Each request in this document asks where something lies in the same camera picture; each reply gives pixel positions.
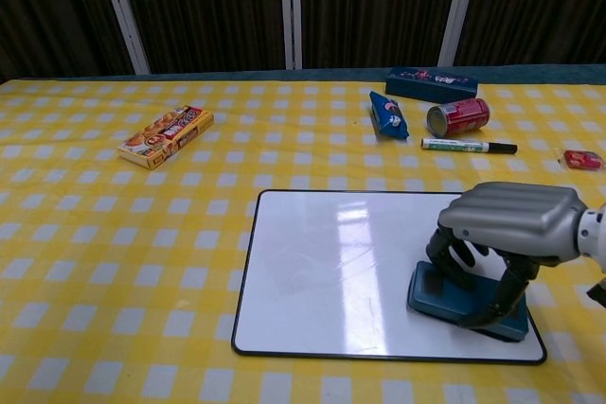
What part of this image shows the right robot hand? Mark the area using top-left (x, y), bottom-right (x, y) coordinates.
top-left (424, 181), bottom-right (589, 329)

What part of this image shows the blue whiteboard eraser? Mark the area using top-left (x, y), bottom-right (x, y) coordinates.
top-left (405, 260), bottom-right (530, 343)

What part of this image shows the small white whiteboard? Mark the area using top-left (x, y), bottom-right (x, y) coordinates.
top-left (230, 189), bottom-right (548, 366)

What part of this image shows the white marker pen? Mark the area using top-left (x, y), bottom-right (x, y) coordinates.
top-left (420, 137), bottom-right (519, 155)

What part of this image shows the small red candy wrapper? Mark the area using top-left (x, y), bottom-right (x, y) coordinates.
top-left (562, 149), bottom-right (601, 169)

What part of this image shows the red soda can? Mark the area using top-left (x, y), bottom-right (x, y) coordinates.
top-left (426, 97), bottom-right (490, 136)

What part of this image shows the blue cookie packet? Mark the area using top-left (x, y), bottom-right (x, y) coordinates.
top-left (368, 90), bottom-right (410, 142)

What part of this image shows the dark blue pencil case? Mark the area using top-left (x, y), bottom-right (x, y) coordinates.
top-left (384, 66), bottom-right (479, 103)

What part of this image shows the orange snack box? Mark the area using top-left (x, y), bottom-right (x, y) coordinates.
top-left (116, 105), bottom-right (215, 171)

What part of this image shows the yellow checkered tablecloth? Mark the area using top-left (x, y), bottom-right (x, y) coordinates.
top-left (0, 77), bottom-right (606, 404)

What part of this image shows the white partition frame post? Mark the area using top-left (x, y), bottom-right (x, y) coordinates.
top-left (437, 0), bottom-right (473, 66)
top-left (94, 0), bottom-right (152, 75)
top-left (279, 0), bottom-right (304, 70)

